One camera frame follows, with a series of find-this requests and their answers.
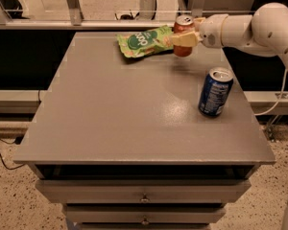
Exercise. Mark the top drawer metal knob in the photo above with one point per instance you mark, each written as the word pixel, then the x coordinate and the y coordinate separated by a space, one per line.
pixel 144 199

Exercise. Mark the green rice chip bag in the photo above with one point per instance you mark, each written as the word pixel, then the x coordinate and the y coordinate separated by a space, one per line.
pixel 146 43

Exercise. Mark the red Coca-Cola can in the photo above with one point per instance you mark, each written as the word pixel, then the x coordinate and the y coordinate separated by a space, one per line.
pixel 183 22

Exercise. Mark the blue Pepsi can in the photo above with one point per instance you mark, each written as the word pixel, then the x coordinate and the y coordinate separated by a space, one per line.
pixel 217 85

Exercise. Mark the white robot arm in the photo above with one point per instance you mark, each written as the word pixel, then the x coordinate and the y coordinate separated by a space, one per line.
pixel 265 33

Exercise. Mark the lower drawer metal knob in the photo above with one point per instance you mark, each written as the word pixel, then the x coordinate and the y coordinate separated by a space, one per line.
pixel 145 222

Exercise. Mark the metal window rail frame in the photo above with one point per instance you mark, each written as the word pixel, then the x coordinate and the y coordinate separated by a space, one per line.
pixel 106 14

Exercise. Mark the grey drawer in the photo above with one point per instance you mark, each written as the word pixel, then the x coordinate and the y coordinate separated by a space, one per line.
pixel 174 191
pixel 183 214

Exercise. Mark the grey drawer cabinet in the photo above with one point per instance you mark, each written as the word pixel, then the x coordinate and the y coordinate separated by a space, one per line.
pixel 107 118

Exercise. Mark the top grey drawer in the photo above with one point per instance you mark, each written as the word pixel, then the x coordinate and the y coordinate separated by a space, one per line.
pixel 174 191

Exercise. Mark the lower grey drawer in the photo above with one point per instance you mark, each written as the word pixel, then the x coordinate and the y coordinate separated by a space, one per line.
pixel 183 214

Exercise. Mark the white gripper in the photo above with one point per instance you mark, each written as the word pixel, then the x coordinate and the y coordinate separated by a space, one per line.
pixel 210 30

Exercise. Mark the drawer metal knob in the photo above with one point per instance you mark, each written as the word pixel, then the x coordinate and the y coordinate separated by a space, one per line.
pixel 144 199
pixel 145 222

